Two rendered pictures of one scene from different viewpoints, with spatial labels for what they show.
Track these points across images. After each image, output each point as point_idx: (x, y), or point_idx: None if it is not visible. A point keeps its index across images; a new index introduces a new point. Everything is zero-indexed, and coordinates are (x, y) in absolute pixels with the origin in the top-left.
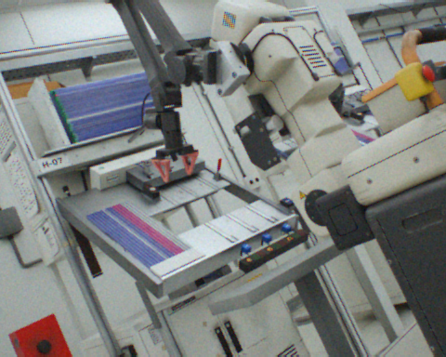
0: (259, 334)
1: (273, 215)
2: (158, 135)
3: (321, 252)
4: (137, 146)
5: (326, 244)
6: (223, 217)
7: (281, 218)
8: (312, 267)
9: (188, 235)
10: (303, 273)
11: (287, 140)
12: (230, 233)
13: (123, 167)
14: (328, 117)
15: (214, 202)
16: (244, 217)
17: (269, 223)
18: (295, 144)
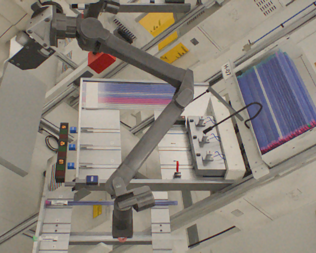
0: (72, 207)
1: (94, 171)
2: (248, 144)
3: None
4: (238, 128)
5: (9, 129)
6: (118, 143)
7: (85, 172)
8: None
9: (114, 114)
10: None
11: (168, 230)
12: (96, 134)
13: (213, 112)
14: None
15: (189, 210)
16: (107, 154)
17: (86, 161)
18: (155, 231)
